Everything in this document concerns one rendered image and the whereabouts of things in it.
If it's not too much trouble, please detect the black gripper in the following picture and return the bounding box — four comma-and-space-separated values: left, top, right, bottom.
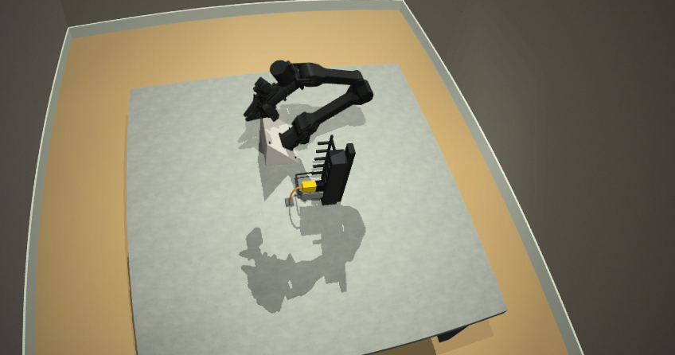
244, 82, 288, 122

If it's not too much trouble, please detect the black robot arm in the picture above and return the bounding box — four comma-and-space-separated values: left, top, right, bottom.
255, 60, 373, 150

